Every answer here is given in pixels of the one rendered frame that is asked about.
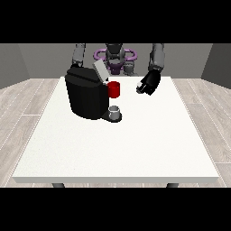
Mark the pale grey machine lid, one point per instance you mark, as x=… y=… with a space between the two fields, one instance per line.
x=100 y=70

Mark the dark table leg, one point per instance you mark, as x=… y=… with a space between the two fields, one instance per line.
x=58 y=185
x=172 y=185

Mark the grey trunk with purple rings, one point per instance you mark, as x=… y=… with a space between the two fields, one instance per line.
x=115 y=60

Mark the black coffee machine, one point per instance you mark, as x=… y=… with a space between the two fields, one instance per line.
x=85 y=93

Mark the small grey cup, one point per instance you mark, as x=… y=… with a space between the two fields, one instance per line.
x=114 y=112

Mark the red pod holder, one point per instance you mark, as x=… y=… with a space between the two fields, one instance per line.
x=114 y=89

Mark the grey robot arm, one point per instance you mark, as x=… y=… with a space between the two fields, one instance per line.
x=78 y=55
x=157 y=57

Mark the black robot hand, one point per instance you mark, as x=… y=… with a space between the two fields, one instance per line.
x=150 y=81

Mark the small grey coffee pod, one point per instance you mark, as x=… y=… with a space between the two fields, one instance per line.
x=139 y=87

